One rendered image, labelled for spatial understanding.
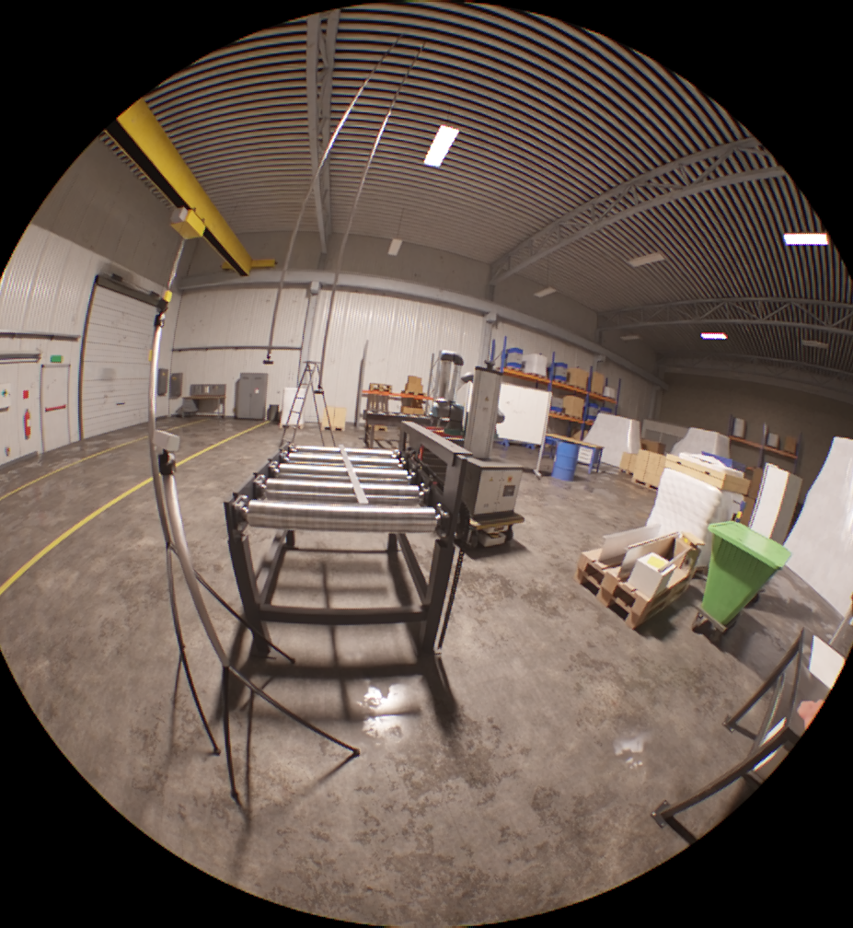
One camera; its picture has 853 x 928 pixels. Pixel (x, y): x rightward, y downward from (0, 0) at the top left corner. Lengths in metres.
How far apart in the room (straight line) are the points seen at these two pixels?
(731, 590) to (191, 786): 3.32
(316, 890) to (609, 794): 1.21
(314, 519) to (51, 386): 9.27
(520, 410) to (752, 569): 5.36
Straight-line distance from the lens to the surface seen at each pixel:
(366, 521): 1.14
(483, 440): 3.05
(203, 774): 1.55
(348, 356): 11.74
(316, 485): 1.42
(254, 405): 11.76
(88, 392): 10.69
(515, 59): 7.56
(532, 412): 6.41
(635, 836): 1.73
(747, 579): 2.61
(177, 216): 8.47
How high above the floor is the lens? 1.37
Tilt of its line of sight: 13 degrees down
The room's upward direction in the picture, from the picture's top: 7 degrees clockwise
